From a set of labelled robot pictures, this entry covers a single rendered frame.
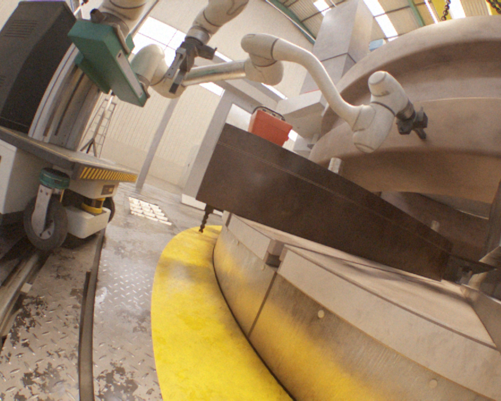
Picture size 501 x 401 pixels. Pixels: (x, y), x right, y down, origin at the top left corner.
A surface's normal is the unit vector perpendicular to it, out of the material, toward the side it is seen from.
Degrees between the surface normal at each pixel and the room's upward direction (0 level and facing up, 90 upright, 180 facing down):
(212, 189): 90
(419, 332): 90
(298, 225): 90
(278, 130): 97
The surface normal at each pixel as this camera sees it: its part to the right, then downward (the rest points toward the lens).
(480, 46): -0.35, 0.94
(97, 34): 0.23, 0.07
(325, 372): -0.82, -0.32
